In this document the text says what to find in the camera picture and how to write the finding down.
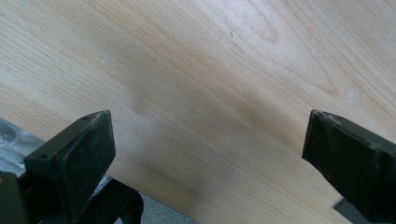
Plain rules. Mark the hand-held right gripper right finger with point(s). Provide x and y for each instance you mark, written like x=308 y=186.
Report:
x=351 y=161

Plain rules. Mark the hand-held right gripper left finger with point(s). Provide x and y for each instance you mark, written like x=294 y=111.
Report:
x=76 y=161

